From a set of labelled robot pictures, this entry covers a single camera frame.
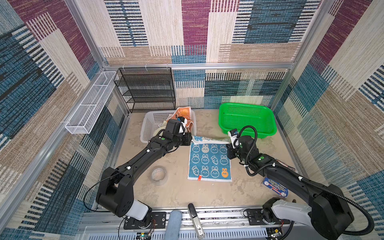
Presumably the blue bunny pattern towel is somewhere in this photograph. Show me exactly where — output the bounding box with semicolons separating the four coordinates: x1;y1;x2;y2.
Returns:
188;136;232;182

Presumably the orange pattern towel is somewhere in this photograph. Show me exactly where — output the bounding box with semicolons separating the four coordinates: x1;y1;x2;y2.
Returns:
166;107;194;133

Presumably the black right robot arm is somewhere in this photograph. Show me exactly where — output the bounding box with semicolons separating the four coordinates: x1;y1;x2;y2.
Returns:
226;136;358;240

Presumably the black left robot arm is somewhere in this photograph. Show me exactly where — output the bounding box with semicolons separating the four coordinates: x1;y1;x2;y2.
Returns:
96;118;192;227

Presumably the pale yellow towel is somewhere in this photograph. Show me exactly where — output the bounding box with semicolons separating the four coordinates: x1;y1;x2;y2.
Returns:
153;126;166;138

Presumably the green plastic basket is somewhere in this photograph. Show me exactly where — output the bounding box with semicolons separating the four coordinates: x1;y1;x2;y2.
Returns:
219;103;277;139

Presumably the white plastic laundry basket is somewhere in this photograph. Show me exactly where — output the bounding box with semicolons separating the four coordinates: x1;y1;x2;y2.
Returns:
140;110;197;143

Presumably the clear tape roll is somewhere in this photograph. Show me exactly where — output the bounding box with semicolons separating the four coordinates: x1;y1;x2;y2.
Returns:
150;166;168;186

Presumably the blue printed booklet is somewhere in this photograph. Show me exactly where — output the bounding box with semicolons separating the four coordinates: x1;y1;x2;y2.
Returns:
263;178;289;198

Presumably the black silver handheld tool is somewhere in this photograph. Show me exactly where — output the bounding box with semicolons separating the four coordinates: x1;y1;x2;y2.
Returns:
188;203;205;240

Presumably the grey blue foam cylinder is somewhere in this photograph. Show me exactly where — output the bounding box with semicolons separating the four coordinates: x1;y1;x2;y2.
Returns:
164;210;183;240

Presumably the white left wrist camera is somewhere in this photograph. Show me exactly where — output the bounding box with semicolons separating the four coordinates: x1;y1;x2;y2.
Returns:
176;117;188;134

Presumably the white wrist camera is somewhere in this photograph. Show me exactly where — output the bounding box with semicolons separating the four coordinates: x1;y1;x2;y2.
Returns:
228;129;240;149
176;117;188;134

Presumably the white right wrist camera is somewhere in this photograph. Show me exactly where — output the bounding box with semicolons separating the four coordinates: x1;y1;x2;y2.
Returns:
228;129;240;149

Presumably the black wire shelf rack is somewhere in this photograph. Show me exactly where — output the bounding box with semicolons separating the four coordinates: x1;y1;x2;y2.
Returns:
115;67;176;113

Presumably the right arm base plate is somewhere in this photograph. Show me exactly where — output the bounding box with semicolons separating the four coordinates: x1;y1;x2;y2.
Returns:
243;208;291;226

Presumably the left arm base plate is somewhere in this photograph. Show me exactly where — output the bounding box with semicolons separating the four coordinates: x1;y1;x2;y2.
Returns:
123;212;167;230

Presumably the white wire mesh wall basket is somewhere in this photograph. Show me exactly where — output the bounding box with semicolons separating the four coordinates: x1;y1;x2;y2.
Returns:
65;71;117;135

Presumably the black corrugated cable hose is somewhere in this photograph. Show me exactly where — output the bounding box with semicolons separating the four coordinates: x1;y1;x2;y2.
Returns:
296;176;375;237

